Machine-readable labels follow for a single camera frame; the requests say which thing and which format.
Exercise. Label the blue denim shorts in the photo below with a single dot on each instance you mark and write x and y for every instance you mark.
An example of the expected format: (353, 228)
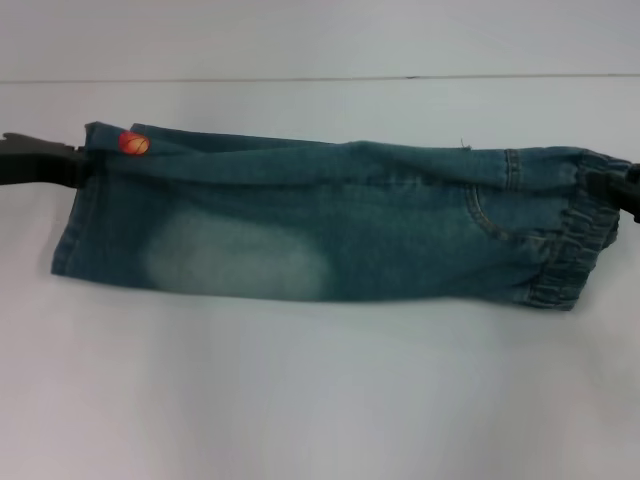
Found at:
(325, 220)

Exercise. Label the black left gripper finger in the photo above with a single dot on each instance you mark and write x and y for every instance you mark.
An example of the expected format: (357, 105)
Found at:
(40, 172)
(35, 145)

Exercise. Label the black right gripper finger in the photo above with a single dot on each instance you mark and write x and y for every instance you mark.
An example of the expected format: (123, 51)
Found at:
(627, 202)
(612, 182)

